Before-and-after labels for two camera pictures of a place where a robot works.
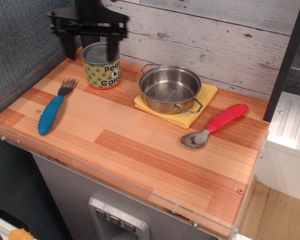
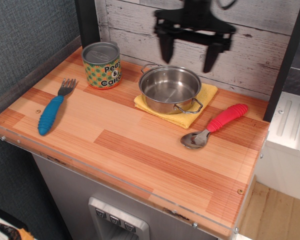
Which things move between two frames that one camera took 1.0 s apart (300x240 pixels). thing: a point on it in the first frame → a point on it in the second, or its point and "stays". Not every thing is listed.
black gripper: [88, 19] → [195, 22]
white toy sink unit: [284, 162] stays
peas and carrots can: [102, 64] stays
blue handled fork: [54, 105] stays
